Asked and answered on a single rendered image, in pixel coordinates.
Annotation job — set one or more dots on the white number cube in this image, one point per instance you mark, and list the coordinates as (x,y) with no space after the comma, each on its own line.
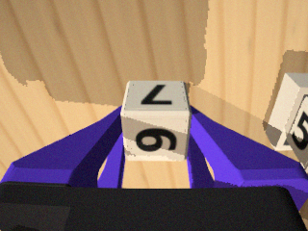
(298,135)
(156,121)

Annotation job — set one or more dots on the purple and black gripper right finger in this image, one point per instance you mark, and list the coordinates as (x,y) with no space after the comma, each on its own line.
(238,161)

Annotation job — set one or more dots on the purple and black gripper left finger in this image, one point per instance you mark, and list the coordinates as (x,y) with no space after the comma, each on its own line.
(76,159)

